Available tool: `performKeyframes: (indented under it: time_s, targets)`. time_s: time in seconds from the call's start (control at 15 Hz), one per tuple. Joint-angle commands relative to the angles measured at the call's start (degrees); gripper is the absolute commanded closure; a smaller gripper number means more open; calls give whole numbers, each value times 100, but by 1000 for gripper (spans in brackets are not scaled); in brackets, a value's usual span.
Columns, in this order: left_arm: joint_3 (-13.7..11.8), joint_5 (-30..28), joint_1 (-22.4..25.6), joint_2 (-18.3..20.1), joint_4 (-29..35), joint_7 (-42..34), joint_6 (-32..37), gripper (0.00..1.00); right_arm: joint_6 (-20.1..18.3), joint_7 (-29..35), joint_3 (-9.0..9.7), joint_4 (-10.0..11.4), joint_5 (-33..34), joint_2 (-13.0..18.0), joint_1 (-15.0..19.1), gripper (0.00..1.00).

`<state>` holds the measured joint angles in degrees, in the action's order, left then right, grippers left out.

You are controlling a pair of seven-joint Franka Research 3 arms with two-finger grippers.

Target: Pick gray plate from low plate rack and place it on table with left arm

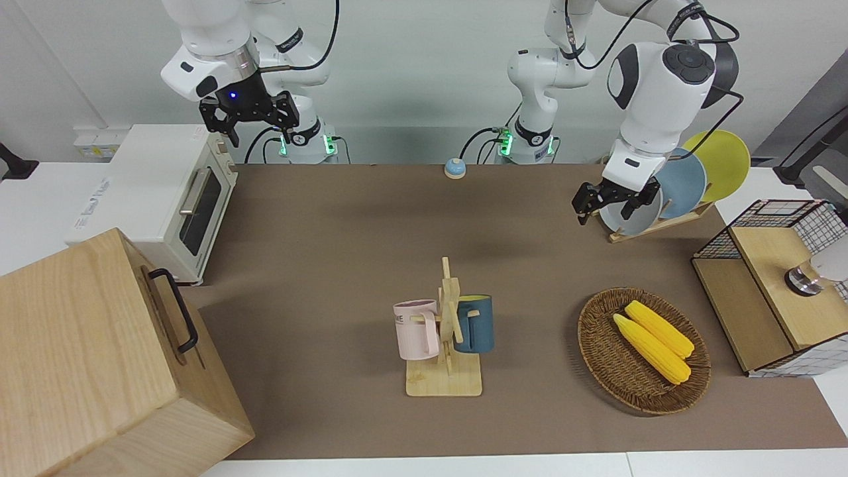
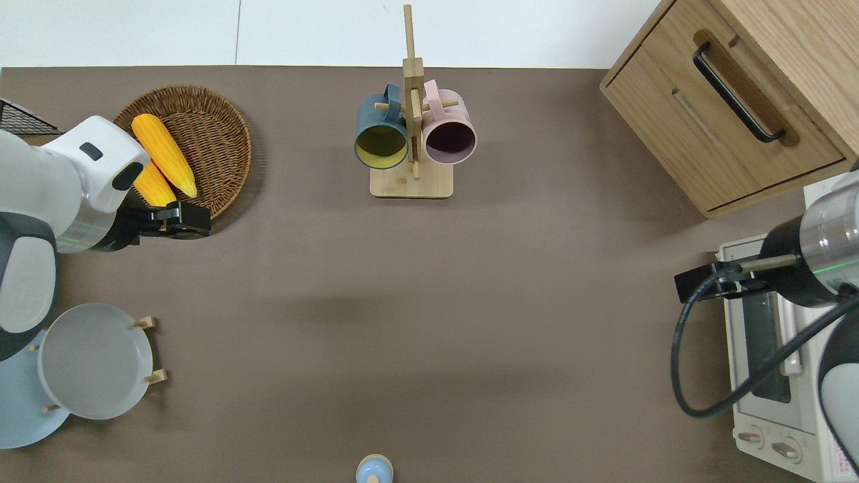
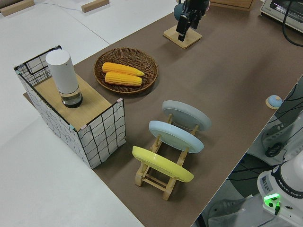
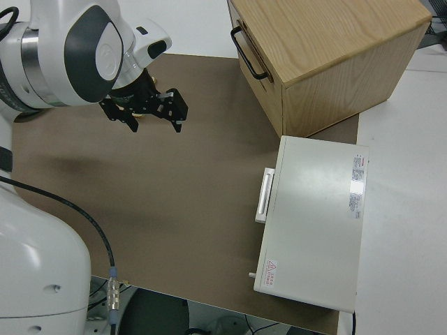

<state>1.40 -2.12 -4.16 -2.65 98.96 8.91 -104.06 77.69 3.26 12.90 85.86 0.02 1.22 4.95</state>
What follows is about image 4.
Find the dark background equipment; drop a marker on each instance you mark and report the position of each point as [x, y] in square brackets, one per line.
[434, 33]

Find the light wooden drawer cabinet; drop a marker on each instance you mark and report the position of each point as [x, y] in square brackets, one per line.
[331, 52]

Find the dark round floor base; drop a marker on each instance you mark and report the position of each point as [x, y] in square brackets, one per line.
[157, 314]

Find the white toaster oven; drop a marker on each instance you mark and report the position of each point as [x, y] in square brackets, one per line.
[314, 227]

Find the brown table mat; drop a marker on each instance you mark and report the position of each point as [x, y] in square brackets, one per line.
[174, 192]

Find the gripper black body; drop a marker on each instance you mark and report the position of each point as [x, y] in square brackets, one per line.
[138, 92]

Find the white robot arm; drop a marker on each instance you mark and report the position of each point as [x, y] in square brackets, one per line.
[45, 244]
[4, 134]

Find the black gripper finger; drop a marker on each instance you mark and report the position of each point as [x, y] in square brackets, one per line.
[117, 111]
[176, 108]

